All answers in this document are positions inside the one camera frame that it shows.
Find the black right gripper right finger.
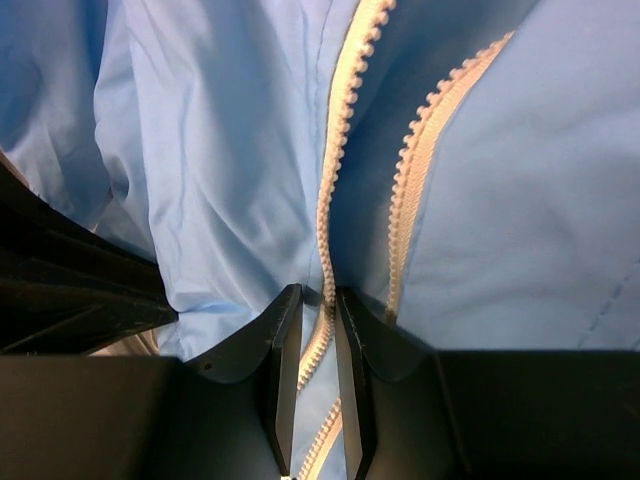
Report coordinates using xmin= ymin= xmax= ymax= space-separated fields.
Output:
xmin=336 ymin=288 xmax=438 ymax=479

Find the light blue hooded jacket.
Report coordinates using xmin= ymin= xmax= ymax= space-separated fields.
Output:
xmin=1 ymin=1 xmax=639 ymax=479

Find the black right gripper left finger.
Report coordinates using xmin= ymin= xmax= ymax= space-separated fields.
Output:
xmin=185 ymin=284 xmax=303 ymax=478

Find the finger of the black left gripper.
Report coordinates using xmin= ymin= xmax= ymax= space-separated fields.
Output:
xmin=1 ymin=160 xmax=177 ymax=355

